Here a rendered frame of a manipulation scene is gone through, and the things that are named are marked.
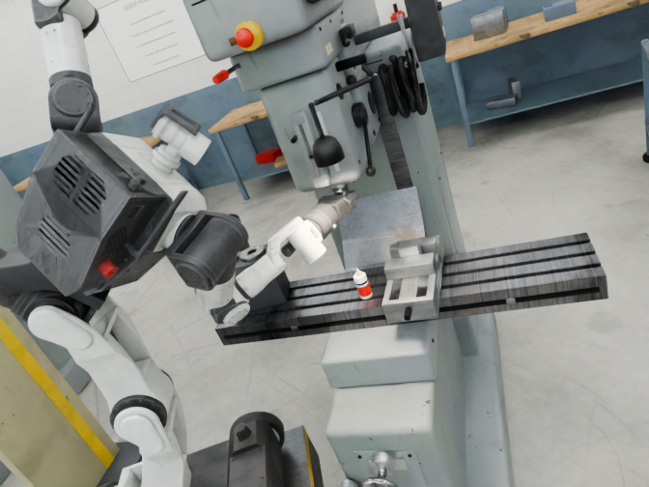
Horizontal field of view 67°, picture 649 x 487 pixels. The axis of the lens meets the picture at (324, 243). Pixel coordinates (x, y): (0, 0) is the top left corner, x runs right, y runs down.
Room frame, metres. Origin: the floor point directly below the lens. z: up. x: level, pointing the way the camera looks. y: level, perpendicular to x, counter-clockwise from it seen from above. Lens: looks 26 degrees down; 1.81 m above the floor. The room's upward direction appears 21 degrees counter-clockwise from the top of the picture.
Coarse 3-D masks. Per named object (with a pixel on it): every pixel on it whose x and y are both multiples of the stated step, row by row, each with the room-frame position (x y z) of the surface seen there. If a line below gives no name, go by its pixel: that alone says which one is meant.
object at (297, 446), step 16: (288, 432) 1.43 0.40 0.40; (304, 432) 1.40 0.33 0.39; (288, 448) 1.35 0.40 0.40; (304, 448) 1.32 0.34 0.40; (288, 464) 1.28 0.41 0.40; (304, 464) 1.25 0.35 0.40; (320, 464) 1.39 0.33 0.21; (288, 480) 1.21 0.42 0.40; (304, 480) 1.19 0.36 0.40; (320, 480) 1.29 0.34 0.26
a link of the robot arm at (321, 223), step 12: (312, 216) 1.24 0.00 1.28; (324, 216) 1.25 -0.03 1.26; (300, 228) 1.20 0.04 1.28; (312, 228) 1.21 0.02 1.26; (324, 228) 1.23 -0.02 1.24; (288, 240) 1.21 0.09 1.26; (300, 240) 1.18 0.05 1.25; (312, 240) 1.19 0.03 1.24; (288, 252) 1.22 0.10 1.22; (300, 252) 1.19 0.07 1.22; (312, 252) 1.17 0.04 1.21
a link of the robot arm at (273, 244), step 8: (296, 216) 1.23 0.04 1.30; (288, 224) 1.21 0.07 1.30; (296, 224) 1.20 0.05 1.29; (280, 232) 1.20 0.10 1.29; (288, 232) 1.19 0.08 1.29; (272, 240) 1.19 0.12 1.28; (280, 240) 1.19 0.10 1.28; (272, 248) 1.18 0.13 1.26; (272, 256) 1.17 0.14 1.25; (280, 264) 1.17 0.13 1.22
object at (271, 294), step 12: (240, 252) 1.62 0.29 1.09; (252, 252) 1.58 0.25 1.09; (264, 252) 1.54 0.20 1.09; (240, 264) 1.53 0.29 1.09; (252, 264) 1.50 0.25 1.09; (276, 276) 1.50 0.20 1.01; (264, 288) 1.50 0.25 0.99; (276, 288) 1.49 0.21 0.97; (288, 288) 1.56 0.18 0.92; (252, 300) 1.51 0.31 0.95; (264, 300) 1.51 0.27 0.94; (276, 300) 1.50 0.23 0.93
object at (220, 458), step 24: (240, 432) 1.26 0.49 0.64; (264, 432) 1.27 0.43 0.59; (192, 456) 1.31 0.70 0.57; (216, 456) 1.27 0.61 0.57; (240, 456) 1.21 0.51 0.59; (264, 456) 1.17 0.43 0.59; (192, 480) 1.21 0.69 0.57; (216, 480) 1.17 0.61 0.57; (240, 480) 1.12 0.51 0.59; (264, 480) 1.08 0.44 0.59
